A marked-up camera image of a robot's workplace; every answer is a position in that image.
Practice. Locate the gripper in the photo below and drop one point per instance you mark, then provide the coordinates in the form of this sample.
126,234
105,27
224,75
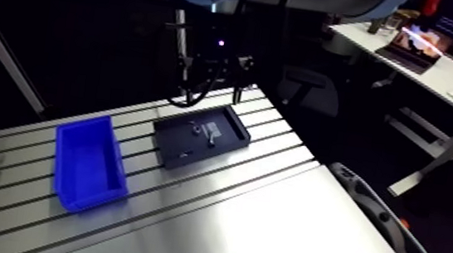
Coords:
219,51

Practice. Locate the steel bolt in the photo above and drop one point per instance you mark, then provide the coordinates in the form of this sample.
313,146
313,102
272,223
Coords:
212,139

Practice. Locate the black tray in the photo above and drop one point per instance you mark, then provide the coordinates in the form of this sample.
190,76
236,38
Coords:
189,144

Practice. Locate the blue bin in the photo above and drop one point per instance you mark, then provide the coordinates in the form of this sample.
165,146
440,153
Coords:
87,166

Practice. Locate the steel screw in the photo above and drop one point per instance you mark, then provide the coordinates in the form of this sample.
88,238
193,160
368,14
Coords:
184,154

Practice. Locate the black office chair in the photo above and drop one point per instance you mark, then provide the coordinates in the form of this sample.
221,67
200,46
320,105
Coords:
310,92

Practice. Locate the open laptop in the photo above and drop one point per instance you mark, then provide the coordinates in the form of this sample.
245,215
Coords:
412,50

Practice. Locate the pale holed strip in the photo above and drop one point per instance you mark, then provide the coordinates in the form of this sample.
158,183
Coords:
393,228

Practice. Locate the white desk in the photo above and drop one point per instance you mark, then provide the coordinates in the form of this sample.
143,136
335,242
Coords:
439,78

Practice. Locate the silver upright post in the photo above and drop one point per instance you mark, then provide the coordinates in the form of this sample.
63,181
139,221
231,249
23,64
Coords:
182,38

